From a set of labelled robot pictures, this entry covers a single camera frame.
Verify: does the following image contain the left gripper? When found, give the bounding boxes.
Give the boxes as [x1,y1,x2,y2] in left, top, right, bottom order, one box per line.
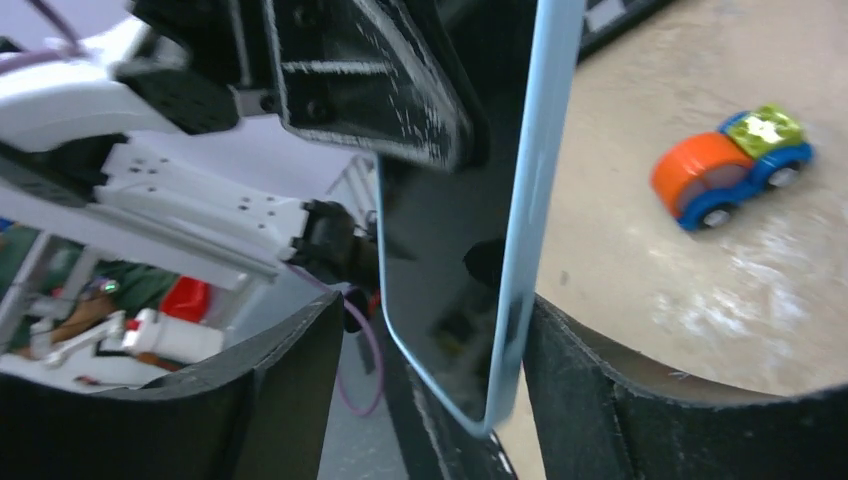
[116,1,487,172]

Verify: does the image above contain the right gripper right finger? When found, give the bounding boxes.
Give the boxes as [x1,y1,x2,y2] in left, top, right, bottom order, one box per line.
[524,299,847,479]

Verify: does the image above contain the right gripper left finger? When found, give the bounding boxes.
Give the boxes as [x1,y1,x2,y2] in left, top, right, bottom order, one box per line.
[1,292,343,480]

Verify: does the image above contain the black phone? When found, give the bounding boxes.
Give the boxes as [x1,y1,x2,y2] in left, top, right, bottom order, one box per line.
[379,1,536,423]

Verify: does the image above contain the light blue phone case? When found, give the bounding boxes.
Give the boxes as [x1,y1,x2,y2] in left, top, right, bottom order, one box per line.
[378,1,585,437]

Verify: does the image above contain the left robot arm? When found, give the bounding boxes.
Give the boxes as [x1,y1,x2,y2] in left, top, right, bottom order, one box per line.
[1,1,487,288]

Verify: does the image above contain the black white chessboard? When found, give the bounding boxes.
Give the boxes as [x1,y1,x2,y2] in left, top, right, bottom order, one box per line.
[577,0,674,63]

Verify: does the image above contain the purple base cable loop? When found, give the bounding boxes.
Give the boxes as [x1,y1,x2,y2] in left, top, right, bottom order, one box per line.
[284,264,387,419]

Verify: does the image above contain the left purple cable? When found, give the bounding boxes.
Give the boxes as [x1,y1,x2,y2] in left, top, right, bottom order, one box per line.
[0,0,87,74]

